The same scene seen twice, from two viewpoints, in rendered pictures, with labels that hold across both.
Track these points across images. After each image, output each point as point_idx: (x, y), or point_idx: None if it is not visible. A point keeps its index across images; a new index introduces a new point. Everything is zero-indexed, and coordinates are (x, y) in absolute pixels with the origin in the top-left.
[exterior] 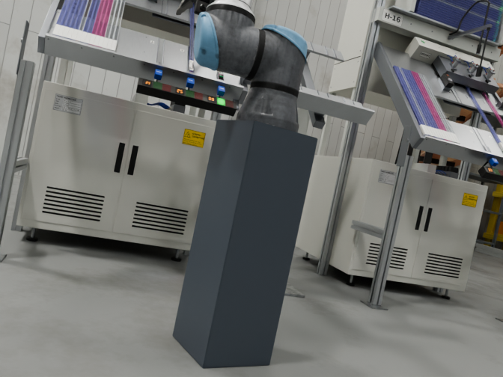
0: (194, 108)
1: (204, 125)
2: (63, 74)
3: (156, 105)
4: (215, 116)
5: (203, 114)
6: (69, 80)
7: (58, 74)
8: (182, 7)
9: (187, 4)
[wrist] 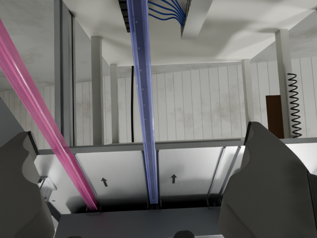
0: (111, 83)
1: None
2: (283, 50)
3: (165, 18)
4: (62, 24)
5: (93, 49)
6: (245, 75)
7: (289, 48)
8: (289, 160)
9: (286, 203)
